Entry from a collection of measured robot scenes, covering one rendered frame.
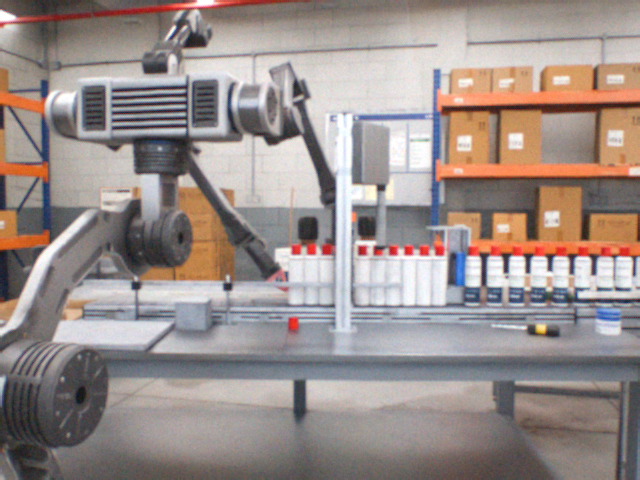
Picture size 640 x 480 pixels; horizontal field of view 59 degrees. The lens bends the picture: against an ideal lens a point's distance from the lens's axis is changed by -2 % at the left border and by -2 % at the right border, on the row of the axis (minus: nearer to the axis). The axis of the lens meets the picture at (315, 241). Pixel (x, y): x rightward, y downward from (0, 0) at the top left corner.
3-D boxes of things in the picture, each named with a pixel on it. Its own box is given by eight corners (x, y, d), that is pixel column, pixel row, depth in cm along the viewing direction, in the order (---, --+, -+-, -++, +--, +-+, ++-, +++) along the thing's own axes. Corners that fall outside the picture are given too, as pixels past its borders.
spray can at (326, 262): (334, 303, 198) (335, 244, 197) (333, 306, 193) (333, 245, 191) (319, 303, 198) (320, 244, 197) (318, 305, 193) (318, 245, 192)
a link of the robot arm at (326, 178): (272, 90, 188) (303, 78, 185) (276, 89, 193) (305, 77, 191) (321, 209, 199) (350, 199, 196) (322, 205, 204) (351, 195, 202)
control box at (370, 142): (389, 185, 188) (390, 126, 187) (363, 183, 174) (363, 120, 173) (363, 185, 194) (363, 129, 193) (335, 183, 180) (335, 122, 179)
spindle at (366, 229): (375, 278, 259) (376, 214, 257) (377, 280, 250) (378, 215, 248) (355, 278, 259) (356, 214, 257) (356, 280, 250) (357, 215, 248)
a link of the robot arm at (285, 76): (263, 63, 187) (291, 51, 184) (281, 99, 195) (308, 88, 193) (257, 128, 152) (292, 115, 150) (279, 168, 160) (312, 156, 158)
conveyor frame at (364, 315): (562, 317, 200) (562, 304, 199) (576, 323, 189) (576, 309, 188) (95, 314, 202) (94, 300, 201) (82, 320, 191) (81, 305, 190)
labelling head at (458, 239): (462, 297, 210) (463, 227, 208) (471, 303, 197) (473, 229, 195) (424, 297, 210) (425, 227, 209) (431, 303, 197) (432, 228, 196)
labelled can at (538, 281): (542, 304, 197) (544, 245, 195) (548, 307, 191) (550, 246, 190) (527, 304, 197) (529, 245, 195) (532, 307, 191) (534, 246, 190)
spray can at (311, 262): (317, 303, 199) (317, 244, 197) (320, 305, 193) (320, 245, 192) (302, 303, 198) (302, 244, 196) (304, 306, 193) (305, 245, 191)
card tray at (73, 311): (97, 310, 209) (97, 299, 209) (66, 324, 183) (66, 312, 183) (18, 309, 210) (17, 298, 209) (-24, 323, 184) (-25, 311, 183)
